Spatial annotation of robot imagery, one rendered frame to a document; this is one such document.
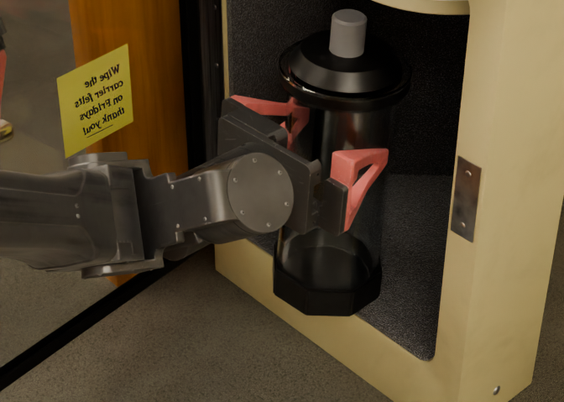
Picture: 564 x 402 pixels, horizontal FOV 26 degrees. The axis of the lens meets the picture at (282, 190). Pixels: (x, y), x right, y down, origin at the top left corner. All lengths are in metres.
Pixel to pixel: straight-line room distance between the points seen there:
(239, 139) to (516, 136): 0.22
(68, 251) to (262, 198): 0.14
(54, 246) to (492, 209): 0.34
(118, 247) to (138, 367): 0.33
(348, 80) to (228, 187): 0.17
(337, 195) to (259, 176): 0.12
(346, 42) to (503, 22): 0.18
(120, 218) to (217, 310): 0.37
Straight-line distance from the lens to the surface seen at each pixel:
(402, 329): 1.08
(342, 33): 0.97
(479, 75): 0.87
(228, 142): 0.98
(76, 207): 0.79
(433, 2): 0.92
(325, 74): 0.96
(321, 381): 1.14
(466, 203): 0.93
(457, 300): 0.99
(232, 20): 1.06
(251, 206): 0.84
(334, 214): 0.96
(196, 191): 0.83
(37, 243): 0.75
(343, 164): 0.94
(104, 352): 1.18
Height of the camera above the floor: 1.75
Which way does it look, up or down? 37 degrees down
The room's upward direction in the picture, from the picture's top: straight up
